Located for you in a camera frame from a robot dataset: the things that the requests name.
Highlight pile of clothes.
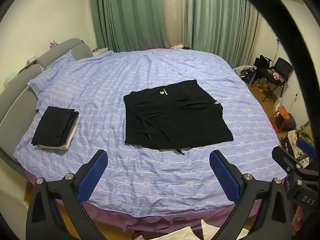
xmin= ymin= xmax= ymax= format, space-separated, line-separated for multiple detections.
xmin=281 ymin=121 xmax=320 ymax=170

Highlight folded black pants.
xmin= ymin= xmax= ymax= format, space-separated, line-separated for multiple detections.
xmin=31 ymin=106 xmax=80 ymax=147

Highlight purple striped pillow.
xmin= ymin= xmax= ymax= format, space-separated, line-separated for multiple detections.
xmin=27 ymin=50 xmax=114 ymax=99

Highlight white plastic bag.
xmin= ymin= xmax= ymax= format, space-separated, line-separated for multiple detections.
xmin=273 ymin=97 xmax=284 ymax=113

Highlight bed with purple sheet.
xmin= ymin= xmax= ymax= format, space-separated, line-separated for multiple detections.
xmin=12 ymin=49 xmax=288 ymax=218

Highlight black bag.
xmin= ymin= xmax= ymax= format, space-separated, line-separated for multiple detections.
xmin=254 ymin=54 xmax=273 ymax=68

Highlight green curtain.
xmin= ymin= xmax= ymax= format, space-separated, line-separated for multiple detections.
xmin=89 ymin=0 xmax=167 ymax=53
xmin=183 ymin=0 xmax=261 ymax=68

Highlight black folding chair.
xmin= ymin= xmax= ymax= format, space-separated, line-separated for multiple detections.
xmin=262 ymin=57 xmax=294 ymax=102

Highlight orange stool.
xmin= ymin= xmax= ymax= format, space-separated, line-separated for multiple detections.
xmin=270 ymin=106 xmax=288 ymax=131

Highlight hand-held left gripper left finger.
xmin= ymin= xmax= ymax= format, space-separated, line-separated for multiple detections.
xmin=26 ymin=149 xmax=108 ymax=240

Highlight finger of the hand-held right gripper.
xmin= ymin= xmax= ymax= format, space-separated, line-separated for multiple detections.
xmin=272 ymin=146 xmax=304 ymax=178
xmin=297 ymin=137 xmax=320 ymax=167

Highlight grey padded headboard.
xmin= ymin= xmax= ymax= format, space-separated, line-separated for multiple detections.
xmin=0 ymin=38 xmax=94 ymax=155

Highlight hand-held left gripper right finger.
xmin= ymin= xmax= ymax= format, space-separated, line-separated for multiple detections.
xmin=209 ymin=150 xmax=292 ymax=240

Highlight beige sheer curtain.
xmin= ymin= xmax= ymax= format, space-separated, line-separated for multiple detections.
xmin=160 ymin=0 xmax=187 ymax=49

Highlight folded white cloth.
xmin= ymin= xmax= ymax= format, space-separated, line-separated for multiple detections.
xmin=35 ymin=115 xmax=81 ymax=151

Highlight black pants with white logo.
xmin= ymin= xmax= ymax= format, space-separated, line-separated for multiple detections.
xmin=123 ymin=79 xmax=234 ymax=155

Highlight white radiator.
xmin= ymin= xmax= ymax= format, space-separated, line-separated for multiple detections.
xmin=0 ymin=186 xmax=29 ymax=240

